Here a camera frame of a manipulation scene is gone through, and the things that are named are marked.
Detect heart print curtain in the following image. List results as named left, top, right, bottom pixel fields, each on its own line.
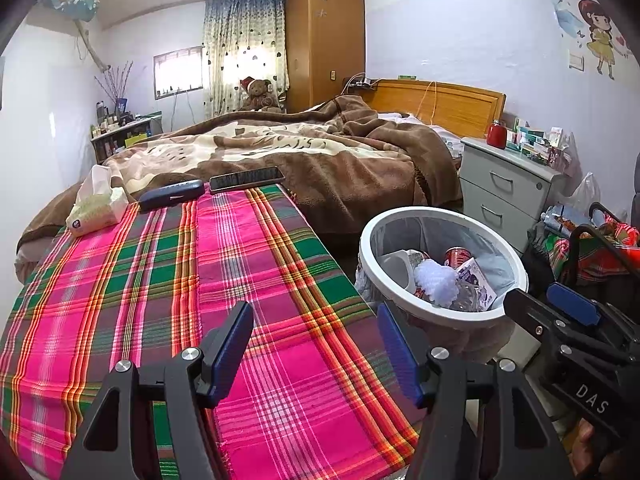
left=202, top=0, right=290, bottom=120

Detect clear plastic bottle red label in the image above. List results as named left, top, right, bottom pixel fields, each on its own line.
left=450, top=285, right=488, bottom=312

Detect wooden wardrobe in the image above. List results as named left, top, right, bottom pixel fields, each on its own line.
left=285, top=0, right=367, bottom=113

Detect white plastic cup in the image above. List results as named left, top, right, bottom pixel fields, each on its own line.
left=382, top=250, right=416, bottom=293

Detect wooden bed headboard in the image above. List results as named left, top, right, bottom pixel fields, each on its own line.
left=367, top=79, right=507, bottom=140

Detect red drink can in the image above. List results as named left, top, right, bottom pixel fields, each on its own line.
left=444, top=246, right=473, bottom=268

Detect orange cable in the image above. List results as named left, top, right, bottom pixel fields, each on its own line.
left=419, top=81, right=438, bottom=126

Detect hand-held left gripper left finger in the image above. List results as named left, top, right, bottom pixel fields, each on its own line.
left=60, top=301, right=255, bottom=480

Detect vase with dry branches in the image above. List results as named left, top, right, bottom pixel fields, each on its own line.
left=95, top=61, right=135, bottom=116

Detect plaid tablecloth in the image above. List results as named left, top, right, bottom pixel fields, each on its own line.
left=0, top=184, right=421, bottom=480

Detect white plastic bag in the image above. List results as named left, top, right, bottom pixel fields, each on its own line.
left=570, top=172, right=601, bottom=216

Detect grey nightstand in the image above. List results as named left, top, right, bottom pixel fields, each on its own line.
left=459, top=136, right=566, bottom=253

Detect brown teddy bear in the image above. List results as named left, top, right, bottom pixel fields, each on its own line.
left=239, top=76, right=283, bottom=112

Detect cartoon wall sticker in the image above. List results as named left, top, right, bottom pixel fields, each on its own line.
left=477, top=0, right=631, bottom=81

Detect small window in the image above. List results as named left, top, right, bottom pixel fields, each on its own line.
left=152, top=46, right=205, bottom=101

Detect small purple carton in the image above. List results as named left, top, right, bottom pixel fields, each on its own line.
left=456, top=257, right=496, bottom=306

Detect yellow-green tissue pack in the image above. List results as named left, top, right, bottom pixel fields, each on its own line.
left=66, top=164, right=130, bottom=237

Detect person's right hand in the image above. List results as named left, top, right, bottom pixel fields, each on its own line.
left=570, top=422, right=608, bottom=480

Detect dark blue glasses case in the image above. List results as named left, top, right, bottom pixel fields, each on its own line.
left=137, top=180, right=206, bottom=212

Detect brown beige blanket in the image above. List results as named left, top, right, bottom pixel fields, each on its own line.
left=17, top=95, right=463, bottom=256

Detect wrapped air conditioner pipe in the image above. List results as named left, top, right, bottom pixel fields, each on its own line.
left=75, top=17, right=111, bottom=71

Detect white foam fruit net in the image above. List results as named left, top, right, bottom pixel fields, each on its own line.
left=414, top=261, right=460, bottom=306

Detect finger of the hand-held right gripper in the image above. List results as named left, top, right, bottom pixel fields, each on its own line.
left=546, top=283, right=636, bottom=348
left=502, top=288, right=631, bottom=361

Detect white trash bin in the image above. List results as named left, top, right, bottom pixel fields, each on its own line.
left=355, top=205, right=530, bottom=361

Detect boxes on nightstand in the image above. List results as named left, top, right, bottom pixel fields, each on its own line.
left=506, top=117, right=571, bottom=176

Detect wall air conditioner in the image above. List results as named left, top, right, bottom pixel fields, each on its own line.
left=40, top=0, right=98, bottom=21

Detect cluttered shelf unit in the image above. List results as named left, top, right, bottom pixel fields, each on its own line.
left=91, top=112, right=163, bottom=165

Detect plaid fabric bag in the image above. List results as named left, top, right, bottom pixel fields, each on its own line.
left=545, top=202, right=640, bottom=286

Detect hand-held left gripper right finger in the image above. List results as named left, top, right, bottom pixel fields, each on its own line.
left=376, top=302, right=571, bottom=480

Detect black smartphone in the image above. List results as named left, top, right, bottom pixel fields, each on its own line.
left=209, top=166, right=286, bottom=195

